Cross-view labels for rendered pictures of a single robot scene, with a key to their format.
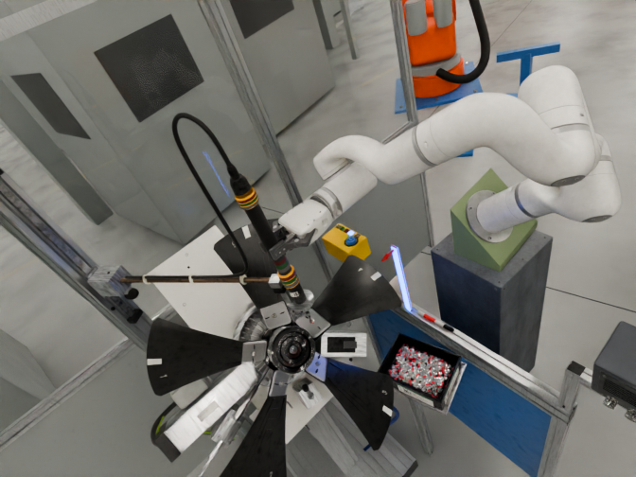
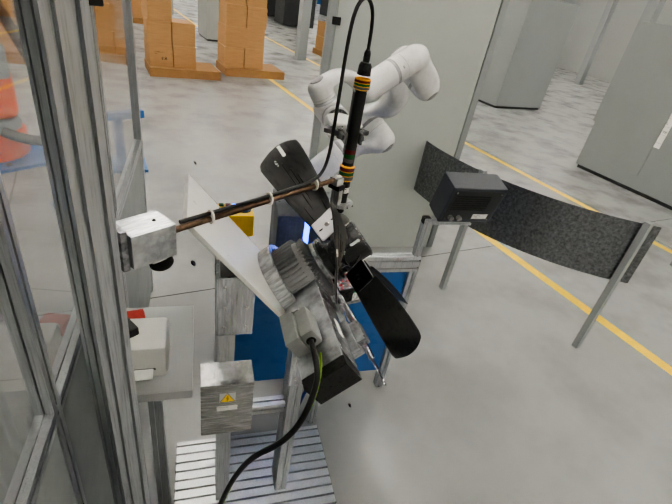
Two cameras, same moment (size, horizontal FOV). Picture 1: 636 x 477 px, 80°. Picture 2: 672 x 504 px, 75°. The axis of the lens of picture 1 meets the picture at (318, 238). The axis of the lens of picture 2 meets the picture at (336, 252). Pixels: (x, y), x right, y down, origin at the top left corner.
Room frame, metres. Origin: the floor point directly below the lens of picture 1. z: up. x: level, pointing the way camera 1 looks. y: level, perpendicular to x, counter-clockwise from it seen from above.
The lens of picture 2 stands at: (0.56, 1.30, 1.85)
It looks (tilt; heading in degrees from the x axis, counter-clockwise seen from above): 31 degrees down; 276
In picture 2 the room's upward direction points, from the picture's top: 10 degrees clockwise
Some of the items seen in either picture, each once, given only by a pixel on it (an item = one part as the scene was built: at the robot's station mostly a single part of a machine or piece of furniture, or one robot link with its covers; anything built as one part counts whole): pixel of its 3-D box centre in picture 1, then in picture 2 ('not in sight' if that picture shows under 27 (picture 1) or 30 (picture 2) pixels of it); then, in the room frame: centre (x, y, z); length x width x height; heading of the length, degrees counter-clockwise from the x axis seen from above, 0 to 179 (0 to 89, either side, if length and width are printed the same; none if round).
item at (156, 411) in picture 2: not in sight; (158, 439); (1.13, 0.45, 0.41); 0.04 x 0.04 x 0.83; 26
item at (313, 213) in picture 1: (307, 220); (341, 125); (0.73, 0.01, 1.49); 0.11 x 0.10 x 0.07; 116
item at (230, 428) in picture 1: (229, 430); (359, 333); (0.54, 0.42, 1.08); 0.07 x 0.04 x 0.06; 126
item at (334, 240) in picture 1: (346, 246); (231, 221); (1.11, -0.09, 1.02); 0.16 x 0.10 x 0.11; 26
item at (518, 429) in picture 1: (443, 378); (312, 327); (0.75, -0.26, 0.45); 0.82 x 0.01 x 0.66; 26
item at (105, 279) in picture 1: (110, 280); (142, 239); (0.99, 0.65, 1.37); 0.10 x 0.07 x 0.08; 61
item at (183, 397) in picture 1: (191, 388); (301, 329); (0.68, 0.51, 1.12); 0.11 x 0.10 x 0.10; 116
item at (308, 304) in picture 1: (291, 291); (341, 190); (0.69, 0.11, 1.33); 0.09 x 0.07 x 0.10; 61
